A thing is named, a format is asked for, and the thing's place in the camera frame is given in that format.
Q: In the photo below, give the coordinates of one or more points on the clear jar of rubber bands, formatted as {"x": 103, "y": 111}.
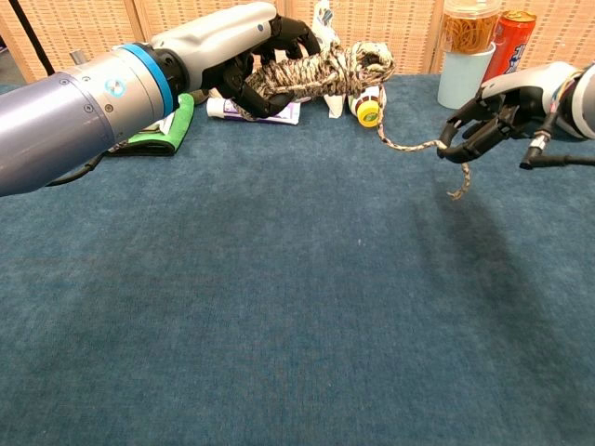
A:
{"x": 469, "y": 28}

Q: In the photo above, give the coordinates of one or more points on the white purple toothpaste tube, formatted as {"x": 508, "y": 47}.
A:
{"x": 218, "y": 108}

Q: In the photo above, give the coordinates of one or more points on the blue table cloth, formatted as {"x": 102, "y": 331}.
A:
{"x": 279, "y": 362}

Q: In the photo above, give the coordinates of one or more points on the white burger snack packet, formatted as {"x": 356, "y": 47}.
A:
{"x": 165, "y": 124}

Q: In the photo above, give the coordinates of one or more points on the red drink can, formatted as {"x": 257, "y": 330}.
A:
{"x": 513, "y": 42}

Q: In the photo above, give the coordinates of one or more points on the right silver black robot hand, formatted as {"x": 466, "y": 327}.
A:
{"x": 525, "y": 93}

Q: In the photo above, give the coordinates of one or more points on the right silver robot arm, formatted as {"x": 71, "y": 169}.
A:
{"x": 583, "y": 102}

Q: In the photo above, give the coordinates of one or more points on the green folded cloth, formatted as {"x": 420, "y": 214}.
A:
{"x": 183, "y": 125}

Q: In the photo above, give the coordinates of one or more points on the white bottle yellow cap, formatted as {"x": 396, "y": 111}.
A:
{"x": 369, "y": 114}

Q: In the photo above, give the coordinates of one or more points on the white stand-up pouch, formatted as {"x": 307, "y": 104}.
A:
{"x": 335, "y": 106}

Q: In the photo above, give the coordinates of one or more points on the light blue paper cup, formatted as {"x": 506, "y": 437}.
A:
{"x": 460, "y": 79}

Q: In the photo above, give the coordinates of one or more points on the black pole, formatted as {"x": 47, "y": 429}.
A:
{"x": 28, "y": 30}

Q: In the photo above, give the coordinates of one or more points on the woven bamboo folding screen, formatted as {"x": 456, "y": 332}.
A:
{"x": 400, "y": 32}

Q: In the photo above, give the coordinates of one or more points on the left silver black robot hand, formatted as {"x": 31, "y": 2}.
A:
{"x": 214, "y": 42}

